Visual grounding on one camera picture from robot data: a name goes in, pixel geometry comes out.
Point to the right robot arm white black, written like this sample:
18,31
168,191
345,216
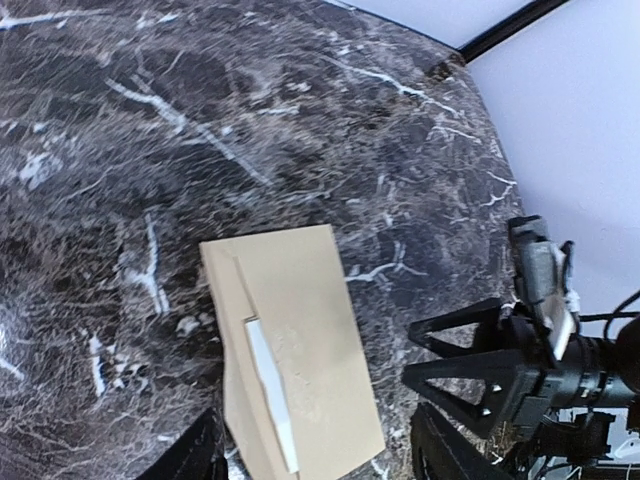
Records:
584,385

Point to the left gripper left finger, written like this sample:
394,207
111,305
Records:
196,454

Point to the white letter paper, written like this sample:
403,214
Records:
274,392

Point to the right black frame post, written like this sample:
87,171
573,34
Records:
508,27

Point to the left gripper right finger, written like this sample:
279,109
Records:
439,451

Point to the brown paper envelope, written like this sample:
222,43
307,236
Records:
292,283

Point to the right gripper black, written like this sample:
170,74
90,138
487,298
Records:
480,396

